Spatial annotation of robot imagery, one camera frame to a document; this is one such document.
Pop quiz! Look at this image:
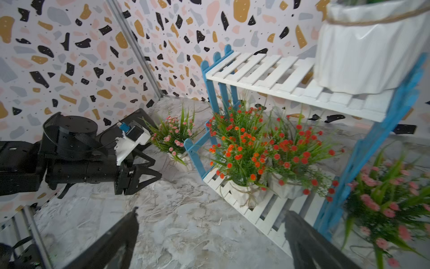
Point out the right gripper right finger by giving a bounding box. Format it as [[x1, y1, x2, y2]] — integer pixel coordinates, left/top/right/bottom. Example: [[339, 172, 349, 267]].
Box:
[[284, 211, 359, 269]]

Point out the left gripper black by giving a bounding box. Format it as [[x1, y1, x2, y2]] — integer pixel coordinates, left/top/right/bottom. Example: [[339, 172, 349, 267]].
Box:
[[114, 148, 162, 196]]

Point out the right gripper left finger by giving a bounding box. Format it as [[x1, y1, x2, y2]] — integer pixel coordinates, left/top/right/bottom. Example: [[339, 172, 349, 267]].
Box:
[[66, 207, 139, 269]]

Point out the pink flower pot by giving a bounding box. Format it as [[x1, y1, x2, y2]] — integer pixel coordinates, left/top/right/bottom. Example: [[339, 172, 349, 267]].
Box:
[[343, 150, 430, 269], [144, 108, 201, 172], [314, 0, 430, 95]]

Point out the red flower pot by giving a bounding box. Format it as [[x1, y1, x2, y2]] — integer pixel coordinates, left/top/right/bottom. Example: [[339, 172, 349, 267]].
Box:
[[269, 117, 345, 202], [206, 102, 267, 145]]

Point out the orange flower pot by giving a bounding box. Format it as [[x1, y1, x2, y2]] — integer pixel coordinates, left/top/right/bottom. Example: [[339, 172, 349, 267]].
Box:
[[208, 128, 270, 208]]

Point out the blue white two-tier rack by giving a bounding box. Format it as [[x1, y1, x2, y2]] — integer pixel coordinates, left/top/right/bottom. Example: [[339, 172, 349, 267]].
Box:
[[183, 43, 429, 260]]

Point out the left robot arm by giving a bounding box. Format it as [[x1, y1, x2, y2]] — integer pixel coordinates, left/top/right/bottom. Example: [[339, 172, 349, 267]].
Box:
[[1, 109, 162, 269]]

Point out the black case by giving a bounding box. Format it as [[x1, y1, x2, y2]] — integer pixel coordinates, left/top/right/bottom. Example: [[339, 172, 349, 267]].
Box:
[[96, 108, 156, 151]]

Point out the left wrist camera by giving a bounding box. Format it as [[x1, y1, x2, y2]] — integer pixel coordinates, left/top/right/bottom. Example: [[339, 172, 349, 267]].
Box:
[[114, 121, 151, 166]]

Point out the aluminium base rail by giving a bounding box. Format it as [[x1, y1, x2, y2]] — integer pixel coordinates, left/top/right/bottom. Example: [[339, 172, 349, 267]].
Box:
[[1, 206, 53, 269]]

